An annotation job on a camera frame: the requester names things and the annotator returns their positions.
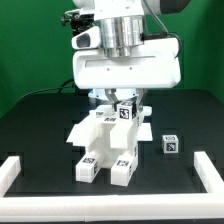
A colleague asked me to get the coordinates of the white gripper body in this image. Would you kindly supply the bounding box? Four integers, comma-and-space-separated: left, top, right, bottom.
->
73, 38, 181, 89

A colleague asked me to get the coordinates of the black camera on stand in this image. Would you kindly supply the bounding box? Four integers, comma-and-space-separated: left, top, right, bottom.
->
61, 9, 94, 26

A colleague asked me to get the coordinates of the white chair seat part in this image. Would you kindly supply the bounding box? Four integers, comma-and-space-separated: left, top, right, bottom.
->
86, 121, 138, 168

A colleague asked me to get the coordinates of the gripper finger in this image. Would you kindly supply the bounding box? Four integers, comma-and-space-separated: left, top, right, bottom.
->
135, 88, 147, 112
105, 89, 118, 109

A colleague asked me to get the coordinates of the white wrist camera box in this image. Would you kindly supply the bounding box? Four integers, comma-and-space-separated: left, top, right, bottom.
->
71, 26, 101, 50

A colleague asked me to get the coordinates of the black cable on table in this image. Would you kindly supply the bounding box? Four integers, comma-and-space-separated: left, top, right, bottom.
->
16, 78, 93, 105

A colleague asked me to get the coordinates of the white tagged cube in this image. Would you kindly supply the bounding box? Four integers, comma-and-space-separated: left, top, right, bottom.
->
117, 101, 136, 120
162, 135, 179, 154

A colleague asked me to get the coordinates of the white U-shaped fence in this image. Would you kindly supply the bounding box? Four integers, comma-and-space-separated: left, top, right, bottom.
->
0, 151, 224, 222

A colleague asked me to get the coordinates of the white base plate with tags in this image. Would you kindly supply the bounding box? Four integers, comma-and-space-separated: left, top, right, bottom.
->
67, 123, 153, 143

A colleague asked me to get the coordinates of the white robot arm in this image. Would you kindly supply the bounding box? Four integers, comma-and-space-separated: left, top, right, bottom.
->
72, 0, 191, 110

